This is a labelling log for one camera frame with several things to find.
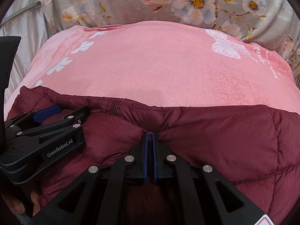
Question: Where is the grey strap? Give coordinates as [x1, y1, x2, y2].
[5, 1, 41, 17]

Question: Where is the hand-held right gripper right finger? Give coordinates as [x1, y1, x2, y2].
[152, 131, 268, 225]

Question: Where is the maroon puffer jacket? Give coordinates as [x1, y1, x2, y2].
[5, 85, 300, 225]

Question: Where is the grey floral cloth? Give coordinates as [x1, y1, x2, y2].
[40, 0, 300, 62]

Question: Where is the pink printed blanket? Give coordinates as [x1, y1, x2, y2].
[3, 21, 300, 113]

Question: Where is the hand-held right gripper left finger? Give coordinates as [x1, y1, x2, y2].
[28, 131, 149, 225]

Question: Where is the silver satin curtain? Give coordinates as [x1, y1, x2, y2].
[0, 0, 62, 104]

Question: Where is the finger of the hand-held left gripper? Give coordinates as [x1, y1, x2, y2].
[13, 106, 91, 141]
[4, 105, 62, 132]

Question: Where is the person's left hand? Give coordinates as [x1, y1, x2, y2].
[0, 187, 43, 216]

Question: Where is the black curved panel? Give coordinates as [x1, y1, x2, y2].
[0, 36, 22, 146]

